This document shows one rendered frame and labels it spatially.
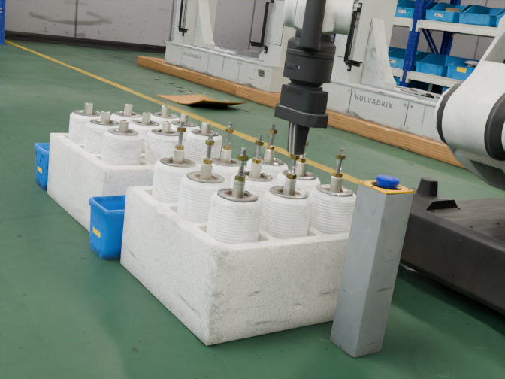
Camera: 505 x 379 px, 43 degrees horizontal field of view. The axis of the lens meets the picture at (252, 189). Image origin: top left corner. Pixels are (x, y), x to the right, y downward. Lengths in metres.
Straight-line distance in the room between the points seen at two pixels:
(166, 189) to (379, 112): 2.56
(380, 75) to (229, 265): 3.00
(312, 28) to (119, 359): 0.64
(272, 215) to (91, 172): 0.57
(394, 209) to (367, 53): 3.01
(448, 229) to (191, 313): 0.62
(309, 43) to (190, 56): 4.40
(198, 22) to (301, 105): 4.62
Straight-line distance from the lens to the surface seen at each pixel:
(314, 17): 1.12
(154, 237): 1.30
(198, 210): 1.23
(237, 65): 4.90
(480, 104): 1.34
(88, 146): 1.71
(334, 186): 1.29
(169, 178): 1.32
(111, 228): 1.45
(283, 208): 1.19
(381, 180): 1.13
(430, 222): 1.52
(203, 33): 5.69
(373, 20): 4.10
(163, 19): 8.12
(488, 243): 1.44
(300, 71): 1.15
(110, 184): 1.55
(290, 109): 1.18
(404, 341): 1.32
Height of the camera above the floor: 0.56
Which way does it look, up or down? 15 degrees down
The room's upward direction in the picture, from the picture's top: 8 degrees clockwise
